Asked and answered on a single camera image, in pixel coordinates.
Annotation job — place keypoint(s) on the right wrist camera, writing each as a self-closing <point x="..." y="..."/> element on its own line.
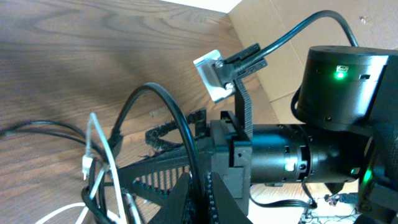
<point x="220" y="76"/>

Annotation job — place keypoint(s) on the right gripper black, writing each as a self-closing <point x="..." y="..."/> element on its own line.
<point x="231" y="158"/>

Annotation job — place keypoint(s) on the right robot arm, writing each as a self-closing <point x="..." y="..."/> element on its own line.
<point x="347" y="130"/>

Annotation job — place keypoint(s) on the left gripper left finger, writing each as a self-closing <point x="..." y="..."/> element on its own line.
<point x="173" y="210"/>

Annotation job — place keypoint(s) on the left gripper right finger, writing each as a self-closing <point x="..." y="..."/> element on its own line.
<point x="222" y="208"/>

